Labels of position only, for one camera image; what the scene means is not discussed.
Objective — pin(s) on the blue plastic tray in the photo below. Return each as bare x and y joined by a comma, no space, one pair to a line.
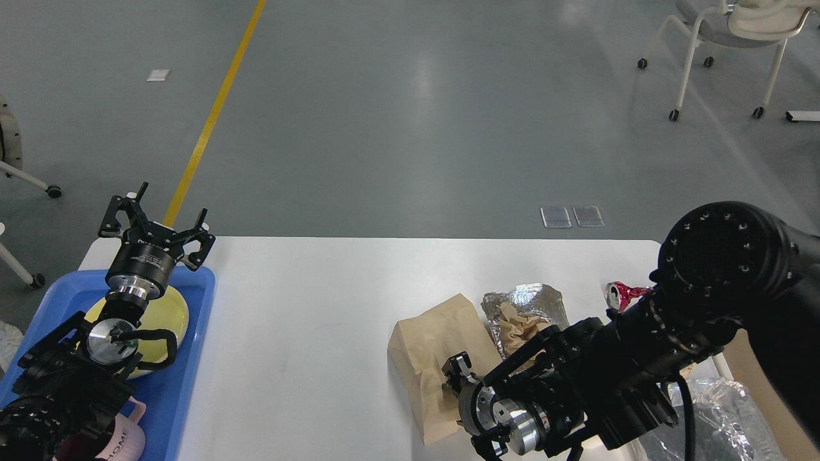
167,392

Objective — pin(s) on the yellow plastic plate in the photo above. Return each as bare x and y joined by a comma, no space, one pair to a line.
169,312

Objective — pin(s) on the crushed red can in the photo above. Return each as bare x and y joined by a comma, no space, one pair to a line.
620,296

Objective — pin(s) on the brown paper bag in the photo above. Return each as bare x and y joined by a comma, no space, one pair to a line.
420,346

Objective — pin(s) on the left floor outlet plate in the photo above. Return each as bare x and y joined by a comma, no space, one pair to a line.
556,217

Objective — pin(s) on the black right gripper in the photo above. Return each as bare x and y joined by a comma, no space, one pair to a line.
476,400

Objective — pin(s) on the floor outlet plate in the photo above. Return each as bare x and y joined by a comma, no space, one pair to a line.
588,216
556,217

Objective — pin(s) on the brown paper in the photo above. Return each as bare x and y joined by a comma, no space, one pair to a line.
516,329

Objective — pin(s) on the right floor outlet plate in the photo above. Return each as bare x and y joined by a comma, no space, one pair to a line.
588,216

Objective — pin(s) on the pink mug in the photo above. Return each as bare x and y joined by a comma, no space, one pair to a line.
123,439

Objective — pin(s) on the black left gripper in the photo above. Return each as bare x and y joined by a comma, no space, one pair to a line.
149,252

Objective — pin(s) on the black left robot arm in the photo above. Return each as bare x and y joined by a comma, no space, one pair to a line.
75,379

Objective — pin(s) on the left background chair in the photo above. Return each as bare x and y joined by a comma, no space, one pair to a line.
12,167

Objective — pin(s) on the aluminium foil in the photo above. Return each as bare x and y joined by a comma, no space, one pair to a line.
535,299

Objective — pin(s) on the white office chair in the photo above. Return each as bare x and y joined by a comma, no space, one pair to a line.
733,25

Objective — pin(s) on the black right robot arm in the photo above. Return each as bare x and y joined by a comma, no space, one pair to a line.
723,267

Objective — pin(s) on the white bar on floor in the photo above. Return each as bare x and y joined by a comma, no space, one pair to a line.
795,116

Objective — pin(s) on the beige plastic bin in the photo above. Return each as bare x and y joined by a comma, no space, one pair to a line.
738,362

